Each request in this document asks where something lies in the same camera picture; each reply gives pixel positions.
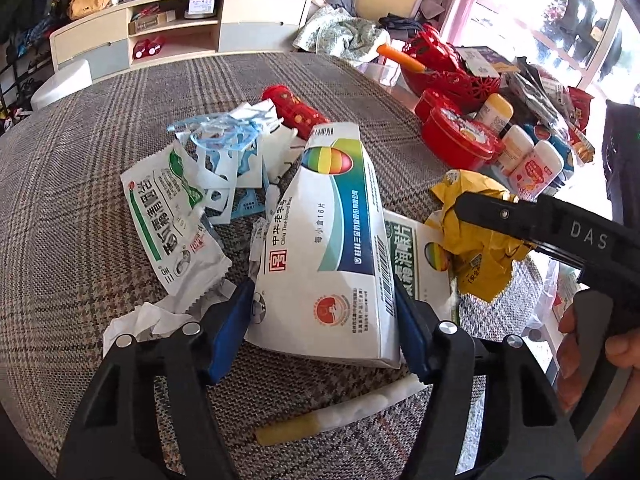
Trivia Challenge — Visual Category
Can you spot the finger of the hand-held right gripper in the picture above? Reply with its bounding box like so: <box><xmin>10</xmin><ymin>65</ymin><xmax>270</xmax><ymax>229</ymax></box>
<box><xmin>455</xmin><ymin>191</ymin><xmax>586</xmax><ymax>268</ymax></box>

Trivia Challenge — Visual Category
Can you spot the red packet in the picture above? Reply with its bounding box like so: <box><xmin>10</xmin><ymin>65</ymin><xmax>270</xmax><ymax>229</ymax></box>
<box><xmin>261</xmin><ymin>84</ymin><xmax>332</xmax><ymax>140</ymax></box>

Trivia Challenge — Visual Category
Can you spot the red plastic basket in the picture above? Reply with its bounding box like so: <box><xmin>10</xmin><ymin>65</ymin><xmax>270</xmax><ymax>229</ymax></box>
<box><xmin>400</xmin><ymin>24</ymin><xmax>503</xmax><ymax>113</ymax></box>

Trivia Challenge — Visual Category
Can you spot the person's right hand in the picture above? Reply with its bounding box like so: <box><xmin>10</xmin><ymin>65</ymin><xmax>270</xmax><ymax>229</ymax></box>
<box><xmin>556</xmin><ymin>305</ymin><xmax>640</xmax><ymax>413</ymax></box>

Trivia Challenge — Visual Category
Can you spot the pile of snack packets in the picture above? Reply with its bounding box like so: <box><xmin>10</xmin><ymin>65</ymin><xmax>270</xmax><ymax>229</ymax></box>
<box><xmin>500</xmin><ymin>55</ymin><xmax>596</xmax><ymax>171</ymax></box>

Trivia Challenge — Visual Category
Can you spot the yellow wrapper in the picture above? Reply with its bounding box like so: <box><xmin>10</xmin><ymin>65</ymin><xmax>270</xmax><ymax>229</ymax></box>
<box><xmin>430</xmin><ymin>169</ymin><xmax>533</xmax><ymax>303</ymax></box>

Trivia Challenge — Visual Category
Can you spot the white stick yellow end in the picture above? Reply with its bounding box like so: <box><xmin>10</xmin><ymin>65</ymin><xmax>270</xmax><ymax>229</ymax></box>
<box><xmin>255</xmin><ymin>375</ymin><xmax>428</xmax><ymax>447</ymax></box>

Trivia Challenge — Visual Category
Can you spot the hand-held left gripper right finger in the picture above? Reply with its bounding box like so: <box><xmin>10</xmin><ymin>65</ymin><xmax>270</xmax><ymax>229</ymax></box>
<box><xmin>392</xmin><ymin>285</ymin><xmax>586</xmax><ymax>480</ymax></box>

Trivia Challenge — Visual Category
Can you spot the white round stool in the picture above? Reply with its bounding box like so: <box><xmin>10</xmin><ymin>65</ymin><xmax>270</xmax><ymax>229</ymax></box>
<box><xmin>31</xmin><ymin>59</ymin><xmax>93</xmax><ymax>111</ymax></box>

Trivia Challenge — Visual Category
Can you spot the white bottle orange label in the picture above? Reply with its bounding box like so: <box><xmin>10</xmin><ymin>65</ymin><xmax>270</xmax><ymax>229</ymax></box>
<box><xmin>495</xmin><ymin>125</ymin><xmax>535</xmax><ymax>176</ymax></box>

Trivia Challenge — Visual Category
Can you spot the floral cloth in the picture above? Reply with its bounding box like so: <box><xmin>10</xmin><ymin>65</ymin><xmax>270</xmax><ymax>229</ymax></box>
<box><xmin>292</xmin><ymin>6</ymin><xmax>392</xmax><ymax>68</ymax></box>

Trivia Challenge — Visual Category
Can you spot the brown box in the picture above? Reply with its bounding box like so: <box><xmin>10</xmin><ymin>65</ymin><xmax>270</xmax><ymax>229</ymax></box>
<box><xmin>129</xmin><ymin>10</ymin><xmax>166</xmax><ymax>36</ymax></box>

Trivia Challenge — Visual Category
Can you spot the large red round tin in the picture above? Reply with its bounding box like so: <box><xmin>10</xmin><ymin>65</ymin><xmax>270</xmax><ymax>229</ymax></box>
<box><xmin>421</xmin><ymin>105</ymin><xmax>506</xmax><ymax>171</ymax></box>

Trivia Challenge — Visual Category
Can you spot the clear plastic bag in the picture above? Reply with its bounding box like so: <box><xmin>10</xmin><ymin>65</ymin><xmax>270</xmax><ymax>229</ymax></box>
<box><xmin>525</xmin><ymin>260</ymin><xmax>576</xmax><ymax>343</ymax></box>

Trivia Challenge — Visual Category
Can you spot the plaid cloth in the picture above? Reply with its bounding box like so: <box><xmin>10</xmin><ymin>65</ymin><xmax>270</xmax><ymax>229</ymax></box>
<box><xmin>0</xmin><ymin>52</ymin><xmax>546</xmax><ymax>478</ymax></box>

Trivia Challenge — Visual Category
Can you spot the white bottle yellow cap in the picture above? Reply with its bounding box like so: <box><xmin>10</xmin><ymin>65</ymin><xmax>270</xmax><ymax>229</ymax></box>
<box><xmin>472</xmin><ymin>92</ymin><xmax>515</xmax><ymax>133</ymax></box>

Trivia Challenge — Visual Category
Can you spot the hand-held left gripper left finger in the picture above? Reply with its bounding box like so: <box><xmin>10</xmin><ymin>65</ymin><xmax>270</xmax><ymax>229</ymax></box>
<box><xmin>56</xmin><ymin>279</ymin><xmax>257</xmax><ymax>480</ymax></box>

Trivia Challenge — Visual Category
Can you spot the white tissue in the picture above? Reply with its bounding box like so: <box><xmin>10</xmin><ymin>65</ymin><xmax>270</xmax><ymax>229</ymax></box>
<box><xmin>102</xmin><ymin>280</ymin><xmax>236</xmax><ymax>346</ymax></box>

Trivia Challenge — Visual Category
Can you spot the large white medicine box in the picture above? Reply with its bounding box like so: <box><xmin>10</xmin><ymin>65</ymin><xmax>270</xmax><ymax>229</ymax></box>
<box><xmin>245</xmin><ymin>122</ymin><xmax>403</xmax><ymax>368</ymax></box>

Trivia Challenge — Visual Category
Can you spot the wooden tv cabinet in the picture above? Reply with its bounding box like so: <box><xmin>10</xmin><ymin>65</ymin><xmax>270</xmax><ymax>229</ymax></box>
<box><xmin>49</xmin><ymin>0</ymin><xmax>313</xmax><ymax>81</ymax></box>

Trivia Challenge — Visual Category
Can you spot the green print medicine box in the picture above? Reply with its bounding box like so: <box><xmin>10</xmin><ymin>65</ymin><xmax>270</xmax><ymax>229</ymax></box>
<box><xmin>382</xmin><ymin>210</ymin><xmax>458</xmax><ymax>326</ymax></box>

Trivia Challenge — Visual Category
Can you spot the small red round tin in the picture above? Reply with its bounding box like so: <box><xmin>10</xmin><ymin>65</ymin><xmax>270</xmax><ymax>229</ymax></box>
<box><xmin>414</xmin><ymin>88</ymin><xmax>453</xmax><ymax>123</ymax></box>

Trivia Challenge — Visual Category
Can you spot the orange white stick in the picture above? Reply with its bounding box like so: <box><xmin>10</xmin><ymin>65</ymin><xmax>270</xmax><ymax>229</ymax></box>
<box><xmin>377</xmin><ymin>42</ymin><xmax>427</xmax><ymax>74</ymax></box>

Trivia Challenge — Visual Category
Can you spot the small white box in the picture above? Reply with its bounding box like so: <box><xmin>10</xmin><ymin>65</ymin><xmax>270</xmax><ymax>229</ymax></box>
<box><xmin>184</xmin><ymin>0</ymin><xmax>219</xmax><ymax>19</ymax></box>

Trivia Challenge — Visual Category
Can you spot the pile of blister pack scraps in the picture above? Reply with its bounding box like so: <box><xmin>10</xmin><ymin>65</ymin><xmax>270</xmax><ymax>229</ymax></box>
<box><xmin>166</xmin><ymin>101</ymin><xmax>306</xmax><ymax>223</ymax></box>

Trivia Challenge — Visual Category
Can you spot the white green sachet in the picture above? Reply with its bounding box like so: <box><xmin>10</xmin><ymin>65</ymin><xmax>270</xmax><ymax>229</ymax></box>
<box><xmin>120</xmin><ymin>141</ymin><xmax>234</xmax><ymax>311</ymax></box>

